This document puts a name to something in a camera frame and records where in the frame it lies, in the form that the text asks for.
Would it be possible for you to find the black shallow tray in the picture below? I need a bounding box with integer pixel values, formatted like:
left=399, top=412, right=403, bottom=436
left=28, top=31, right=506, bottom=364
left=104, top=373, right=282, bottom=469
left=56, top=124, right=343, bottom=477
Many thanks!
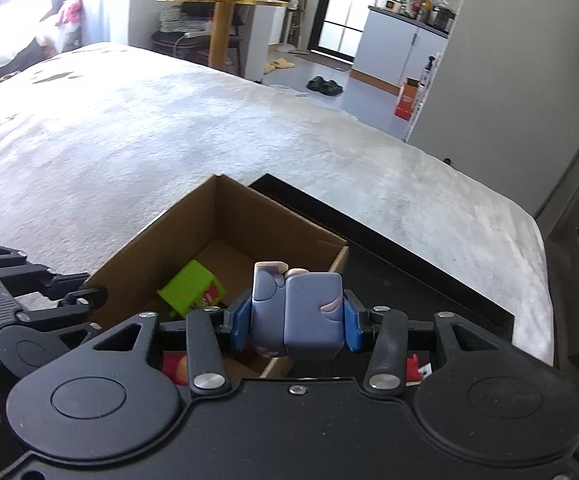
left=248, top=173, right=516, bottom=386

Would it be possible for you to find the gold round side table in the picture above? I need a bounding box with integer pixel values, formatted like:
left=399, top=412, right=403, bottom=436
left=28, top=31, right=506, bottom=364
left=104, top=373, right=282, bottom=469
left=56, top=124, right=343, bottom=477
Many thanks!
left=157, top=0, right=289, bottom=70

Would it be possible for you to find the blue grey block figure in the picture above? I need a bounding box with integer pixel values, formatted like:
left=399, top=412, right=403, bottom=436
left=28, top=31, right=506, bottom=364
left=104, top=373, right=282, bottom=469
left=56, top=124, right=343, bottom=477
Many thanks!
left=250, top=261, right=345, bottom=361

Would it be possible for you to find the lime green toy cube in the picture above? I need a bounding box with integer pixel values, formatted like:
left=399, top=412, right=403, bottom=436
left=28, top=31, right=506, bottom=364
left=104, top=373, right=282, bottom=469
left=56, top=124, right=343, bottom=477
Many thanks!
left=157, top=259, right=225, bottom=318

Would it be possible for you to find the white kitchen cabinet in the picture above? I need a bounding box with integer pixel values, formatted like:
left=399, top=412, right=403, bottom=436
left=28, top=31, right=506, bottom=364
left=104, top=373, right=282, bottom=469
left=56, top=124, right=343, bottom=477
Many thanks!
left=350, top=6, right=449, bottom=94

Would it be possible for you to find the yellow slippers pair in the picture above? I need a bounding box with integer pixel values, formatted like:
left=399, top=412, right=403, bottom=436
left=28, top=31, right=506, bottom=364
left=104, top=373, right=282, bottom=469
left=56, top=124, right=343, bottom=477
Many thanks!
left=263, top=58, right=295, bottom=75

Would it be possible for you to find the black framed glass door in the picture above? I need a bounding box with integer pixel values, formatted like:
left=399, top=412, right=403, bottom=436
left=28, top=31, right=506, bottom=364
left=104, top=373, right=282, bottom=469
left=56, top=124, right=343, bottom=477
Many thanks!
left=308, top=0, right=375, bottom=62

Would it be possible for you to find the orange red carton box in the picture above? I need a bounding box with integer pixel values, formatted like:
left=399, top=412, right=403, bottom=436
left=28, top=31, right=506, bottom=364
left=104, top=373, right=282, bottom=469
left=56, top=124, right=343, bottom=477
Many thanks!
left=395, top=78, right=426, bottom=120

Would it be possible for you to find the brown cardboard box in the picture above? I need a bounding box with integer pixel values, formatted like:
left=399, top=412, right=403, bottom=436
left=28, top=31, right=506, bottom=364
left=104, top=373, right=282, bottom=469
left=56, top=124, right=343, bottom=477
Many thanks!
left=88, top=176, right=348, bottom=389

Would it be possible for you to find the black slippers pair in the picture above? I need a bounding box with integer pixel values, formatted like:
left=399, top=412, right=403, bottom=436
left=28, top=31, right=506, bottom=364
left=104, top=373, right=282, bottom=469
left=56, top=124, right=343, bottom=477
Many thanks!
left=306, top=76, right=344, bottom=96

